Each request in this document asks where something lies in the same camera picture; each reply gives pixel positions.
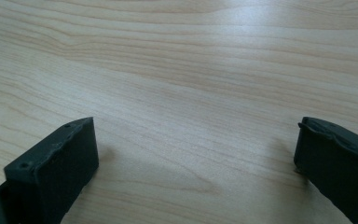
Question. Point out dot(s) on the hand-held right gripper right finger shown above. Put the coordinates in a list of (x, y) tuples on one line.
[(338, 165)]

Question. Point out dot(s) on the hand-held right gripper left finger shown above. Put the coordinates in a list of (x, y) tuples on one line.
[(52, 174)]

